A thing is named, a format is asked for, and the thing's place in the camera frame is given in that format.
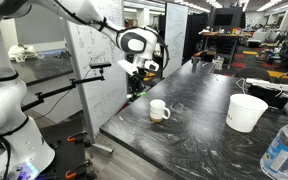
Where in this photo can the large whiteboard on stand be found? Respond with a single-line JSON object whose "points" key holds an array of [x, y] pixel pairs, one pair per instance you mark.
{"points": [[100, 99]]}

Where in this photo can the clear plastic water jug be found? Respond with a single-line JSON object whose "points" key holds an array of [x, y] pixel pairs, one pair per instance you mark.
{"points": [[274, 162]]}

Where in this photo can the black wall monitor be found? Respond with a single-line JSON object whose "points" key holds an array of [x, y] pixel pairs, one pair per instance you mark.
{"points": [[223, 19]]}

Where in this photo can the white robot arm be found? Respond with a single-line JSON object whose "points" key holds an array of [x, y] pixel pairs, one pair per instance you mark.
{"points": [[26, 153]]}

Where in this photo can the white power strip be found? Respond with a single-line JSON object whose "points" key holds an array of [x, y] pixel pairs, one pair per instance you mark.
{"points": [[267, 84]]}

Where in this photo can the green marker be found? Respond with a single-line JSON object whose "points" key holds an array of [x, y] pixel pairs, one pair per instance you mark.
{"points": [[130, 95]]}

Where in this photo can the black office chair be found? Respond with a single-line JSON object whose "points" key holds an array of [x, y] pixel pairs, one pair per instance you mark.
{"points": [[252, 72]]}

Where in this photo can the black side table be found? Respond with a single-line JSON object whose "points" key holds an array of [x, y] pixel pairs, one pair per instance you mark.
{"points": [[34, 70]]}

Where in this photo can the wooden high desk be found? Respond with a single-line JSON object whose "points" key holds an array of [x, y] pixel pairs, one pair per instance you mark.
{"points": [[226, 45]]}

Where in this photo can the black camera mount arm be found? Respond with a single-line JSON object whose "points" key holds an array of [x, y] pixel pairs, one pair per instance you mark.
{"points": [[74, 83]]}

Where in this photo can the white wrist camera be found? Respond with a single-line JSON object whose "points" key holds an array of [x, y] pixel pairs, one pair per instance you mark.
{"points": [[128, 67]]}

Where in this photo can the white and brown mug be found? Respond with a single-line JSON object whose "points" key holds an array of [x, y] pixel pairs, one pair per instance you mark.
{"points": [[158, 110]]}

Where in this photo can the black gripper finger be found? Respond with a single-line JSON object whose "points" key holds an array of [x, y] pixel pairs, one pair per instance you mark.
{"points": [[143, 93], [133, 98]]}

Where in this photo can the white cloth bundle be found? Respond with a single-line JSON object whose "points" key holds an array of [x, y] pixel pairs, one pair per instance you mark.
{"points": [[20, 53]]}

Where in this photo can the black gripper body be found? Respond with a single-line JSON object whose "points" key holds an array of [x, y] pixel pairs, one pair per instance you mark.
{"points": [[135, 85]]}

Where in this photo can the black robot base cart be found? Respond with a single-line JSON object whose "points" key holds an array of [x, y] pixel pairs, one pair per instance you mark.
{"points": [[68, 140]]}

